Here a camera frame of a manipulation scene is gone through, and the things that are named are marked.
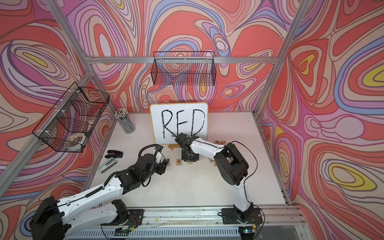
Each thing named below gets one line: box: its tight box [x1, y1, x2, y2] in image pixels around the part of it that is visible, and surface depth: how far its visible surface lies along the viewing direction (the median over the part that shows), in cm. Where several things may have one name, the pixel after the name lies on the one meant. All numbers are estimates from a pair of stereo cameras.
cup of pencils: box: [114, 108, 136, 134], surface depth 98 cm
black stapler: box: [104, 150, 124, 159], surface depth 97 cm
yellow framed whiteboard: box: [150, 103, 208, 145], surface depth 91 cm
